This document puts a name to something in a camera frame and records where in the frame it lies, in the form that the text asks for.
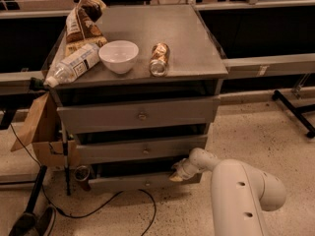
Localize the lying drink can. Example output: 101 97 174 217
149 43 170 77

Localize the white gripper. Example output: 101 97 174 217
169 158 200 182

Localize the grey top drawer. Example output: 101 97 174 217
57 96 220 134

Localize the black stand base right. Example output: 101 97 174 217
272 90 315 139

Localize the dark shoe on floor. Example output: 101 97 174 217
8 206 56 236

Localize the black floor cable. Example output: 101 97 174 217
9 123 158 236

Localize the clear plastic water bottle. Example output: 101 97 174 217
44 43 99 88

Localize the brown cardboard box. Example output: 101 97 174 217
11 92 65 168

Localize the grey drawer cabinet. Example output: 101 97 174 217
42 4 229 183

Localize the brown snack bag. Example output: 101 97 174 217
65 0 107 56

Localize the white bowl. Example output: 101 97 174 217
98 40 139 74

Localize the grey drawer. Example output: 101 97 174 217
57 96 220 134
88 157 203 193
77 135 208 164

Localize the grey middle drawer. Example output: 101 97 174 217
77 135 208 164

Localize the black tripod stand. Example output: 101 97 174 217
26 124 70 213

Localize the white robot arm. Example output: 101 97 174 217
170 147 286 236

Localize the grey bottom drawer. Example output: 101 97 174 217
88 157 203 193

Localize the dark cup on floor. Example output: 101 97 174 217
74 165 91 191

